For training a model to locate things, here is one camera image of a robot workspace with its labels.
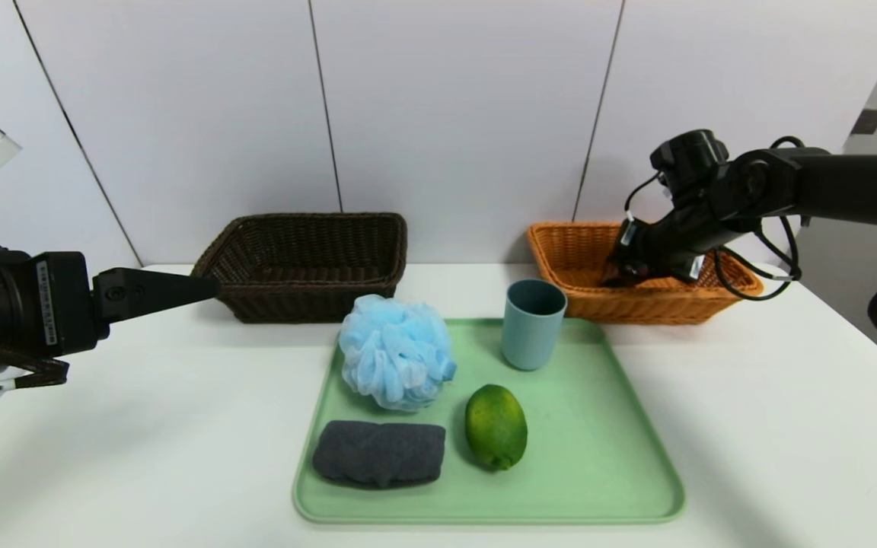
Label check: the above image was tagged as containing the light blue bath loofah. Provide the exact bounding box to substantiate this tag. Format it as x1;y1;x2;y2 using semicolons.
338;295;457;413

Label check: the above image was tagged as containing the orange wicker basket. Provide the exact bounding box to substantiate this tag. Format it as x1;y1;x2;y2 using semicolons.
526;221;765;326

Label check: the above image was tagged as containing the dark grey folded towel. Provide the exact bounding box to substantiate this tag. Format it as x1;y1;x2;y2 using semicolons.
311;419;447;489

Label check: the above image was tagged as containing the black right wrist cable bundle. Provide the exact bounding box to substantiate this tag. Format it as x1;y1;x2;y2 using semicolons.
713;135;808;301

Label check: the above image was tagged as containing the thin black right camera cable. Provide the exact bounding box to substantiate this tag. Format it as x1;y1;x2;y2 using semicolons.
625;171;671;223

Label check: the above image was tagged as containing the green lime fruit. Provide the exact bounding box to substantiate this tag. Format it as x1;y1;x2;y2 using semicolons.
465;384;528;470

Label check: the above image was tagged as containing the light green plastic tray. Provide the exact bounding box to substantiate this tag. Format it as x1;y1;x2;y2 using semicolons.
292;317;687;524

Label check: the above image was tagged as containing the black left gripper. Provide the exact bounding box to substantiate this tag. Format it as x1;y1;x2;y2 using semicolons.
0;241;221;362

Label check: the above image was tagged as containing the blue-grey plastic cup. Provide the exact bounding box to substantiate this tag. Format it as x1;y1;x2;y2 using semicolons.
501;279;567;371

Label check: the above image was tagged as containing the dark brown wicker basket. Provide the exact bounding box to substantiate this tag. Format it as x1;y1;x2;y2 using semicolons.
191;212;409;324

